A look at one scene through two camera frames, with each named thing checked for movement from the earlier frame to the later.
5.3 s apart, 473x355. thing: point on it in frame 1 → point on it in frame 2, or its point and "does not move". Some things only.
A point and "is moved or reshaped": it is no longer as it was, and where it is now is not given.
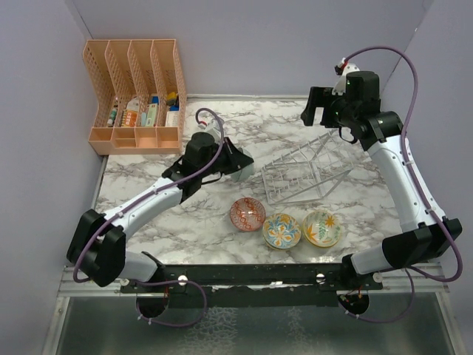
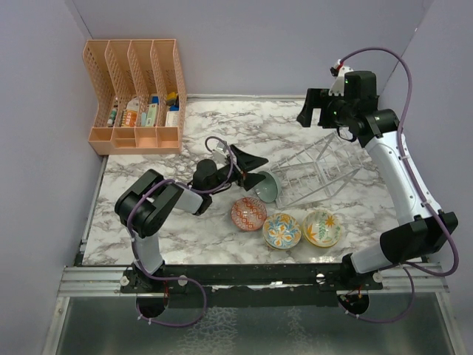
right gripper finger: x=331 y=114 does not move
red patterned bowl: x=247 y=214 does not move
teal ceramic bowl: x=245 y=174 is moved or reshaped
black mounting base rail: x=301 y=285 does not move
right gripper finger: x=318 y=98 does not move
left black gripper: x=237 y=160 → x=245 y=163
